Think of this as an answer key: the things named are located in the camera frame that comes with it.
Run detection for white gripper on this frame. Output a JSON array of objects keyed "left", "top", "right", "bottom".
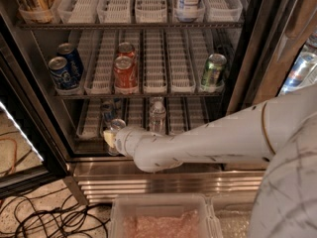
[{"left": 103, "top": 126, "right": 154, "bottom": 157}]

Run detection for redbull can shelf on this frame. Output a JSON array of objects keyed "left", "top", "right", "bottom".
[
  {"left": 100, "top": 100, "right": 116, "bottom": 127},
  {"left": 108, "top": 118, "right": 126, "bottom": 156}
]

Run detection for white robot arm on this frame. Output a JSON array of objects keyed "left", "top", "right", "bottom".
[{"left": 104, "top": 84, "right": 317, "bottom": 238}]

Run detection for stainless steel fridge base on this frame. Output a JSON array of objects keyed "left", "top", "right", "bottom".
[{"left": 63, "top": 157, "right": 267, "bottom": 205}]

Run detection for front red coke can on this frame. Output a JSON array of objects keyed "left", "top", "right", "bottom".
[{"left": 113, "top": 57, "right": 137, "bottom": 88}]

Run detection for red coke can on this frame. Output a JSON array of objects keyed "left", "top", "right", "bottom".
[
  {"left": 117, "top": 42, "right": 136, "bottom": 60},
  {"left": 113, "top": 57, "right": 137, "bottom": 88}
]

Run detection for open fridge door left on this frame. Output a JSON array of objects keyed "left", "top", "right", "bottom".
[{"left": 0, "top": 36, "right": 66, "bottom": 199}]

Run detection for front blue pepsi can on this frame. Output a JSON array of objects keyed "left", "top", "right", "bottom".
[{"left": 49, "top": 57, "right": 78, "bottom": 90}]

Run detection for blue pepsi can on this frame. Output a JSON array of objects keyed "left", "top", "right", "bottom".
[
  {"left": 57, "top": 43, "right": 83, "bottom": 80},
  {"left": 49, "top": 57, "right": 78, "bottom": 90}
]

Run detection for rear red coke can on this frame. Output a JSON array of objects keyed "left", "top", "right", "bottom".
[{"left": 117, "top": 42, "right": 136, "bottom": 60}]

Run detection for rear blue pepsi can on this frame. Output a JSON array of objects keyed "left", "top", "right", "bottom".
[{"left": 57, "top": 43, "right": 83, "bottom": 80}]

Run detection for green soda can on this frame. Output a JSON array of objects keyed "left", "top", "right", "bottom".
[{"left": 201, "top": 54, "right": 227, "bottom": 87}]

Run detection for closed glass fridge door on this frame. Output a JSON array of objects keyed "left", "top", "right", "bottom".
[{"left": 220, "top": 0, "right": 317, "bottom": 115}]

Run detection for large redbull can behind glass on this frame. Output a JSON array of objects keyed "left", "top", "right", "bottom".
[{"left": 279, "top": 52, "right": 317, "bottom": 95}]

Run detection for clear water bottle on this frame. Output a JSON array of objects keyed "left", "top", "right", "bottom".
[{"left": 149, "top": 100, "right": 166, "bottom": 134}]

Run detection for left clear plastic bin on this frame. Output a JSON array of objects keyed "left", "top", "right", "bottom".
[{"left": 109, "top": 193, "right": 223, "bottom": 238}]

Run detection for clear plastic bin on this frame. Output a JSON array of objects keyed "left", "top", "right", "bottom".
[
  {"left": 211, "top": 192, "right": 256, "bottom": 238},
  {"left": 109, "top": 193, "right": 223, "bottom": 238}
]

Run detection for pink bubble wrap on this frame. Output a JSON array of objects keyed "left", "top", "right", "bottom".
[{"left": 123, "top": 210, "right": 199, "bottom": 238}]

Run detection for right clear plastic bin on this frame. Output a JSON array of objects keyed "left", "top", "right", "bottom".
[{"left": 211, "top": 192, "right": 256, "bottom": 238}]

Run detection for clear bubble wrap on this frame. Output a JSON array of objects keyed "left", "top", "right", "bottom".
[{"left": 216, "top": 209, "right": 251, "bottom": 238}]

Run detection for black cables on floor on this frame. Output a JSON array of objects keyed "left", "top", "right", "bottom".
[{"left": 0, "top": 185, "right": 111, "bottom": 238}]

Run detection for orange cable on floor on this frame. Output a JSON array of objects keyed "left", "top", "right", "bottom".
[{"left": 0, "top": 136, "right": 18, "bottom": 179}]

